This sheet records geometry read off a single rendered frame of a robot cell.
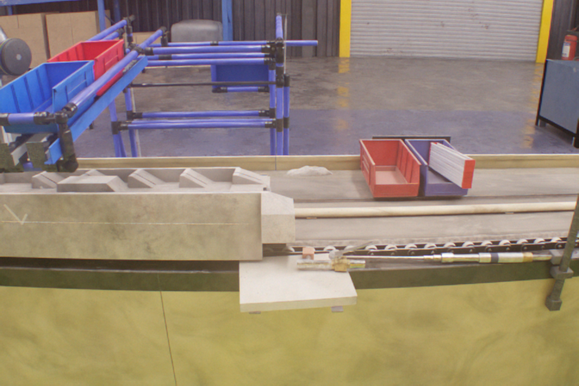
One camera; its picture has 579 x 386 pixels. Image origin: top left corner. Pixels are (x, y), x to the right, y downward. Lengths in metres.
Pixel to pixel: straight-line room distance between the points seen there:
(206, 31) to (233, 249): 9.02
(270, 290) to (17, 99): 0.86
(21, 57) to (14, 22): 8.86
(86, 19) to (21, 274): 9.50
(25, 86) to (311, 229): 1.01
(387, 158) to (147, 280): 1.21
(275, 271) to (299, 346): 0.33
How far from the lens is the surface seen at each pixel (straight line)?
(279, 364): 1.59
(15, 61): 2.72
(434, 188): 1.87
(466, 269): 1.47
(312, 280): 1.27
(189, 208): 1.30
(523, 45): 13.15
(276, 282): 1.26
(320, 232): 1.60
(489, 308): 1.60
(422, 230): 1.66
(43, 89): 1.54
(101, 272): 1.46
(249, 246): 1.32
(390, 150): 2.13
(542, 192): 2.17
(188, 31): 10.25
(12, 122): 1.28
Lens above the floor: 1.52
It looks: 21 degrees down
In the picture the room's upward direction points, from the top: straight up
